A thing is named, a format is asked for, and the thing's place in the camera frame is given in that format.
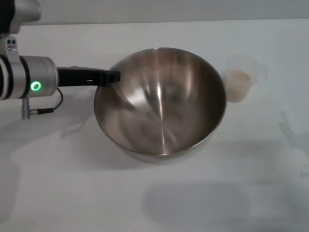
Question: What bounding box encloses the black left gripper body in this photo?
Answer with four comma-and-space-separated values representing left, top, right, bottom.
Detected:
56, 66, 107, 88

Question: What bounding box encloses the stainless steel mixing bowl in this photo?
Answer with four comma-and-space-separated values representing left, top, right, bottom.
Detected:
94, 47, 228, 165

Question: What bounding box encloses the clear plastic measuring cup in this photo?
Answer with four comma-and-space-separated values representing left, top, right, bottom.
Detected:
222, 55, 268, 103

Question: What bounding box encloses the white rice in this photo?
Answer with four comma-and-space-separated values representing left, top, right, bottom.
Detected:
226, 69, 253, 103

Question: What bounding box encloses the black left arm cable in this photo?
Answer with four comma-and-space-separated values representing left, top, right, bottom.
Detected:
28, 87, 64, 114

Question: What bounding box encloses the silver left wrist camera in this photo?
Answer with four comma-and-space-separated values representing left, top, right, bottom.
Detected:
5, 35, 21, 61

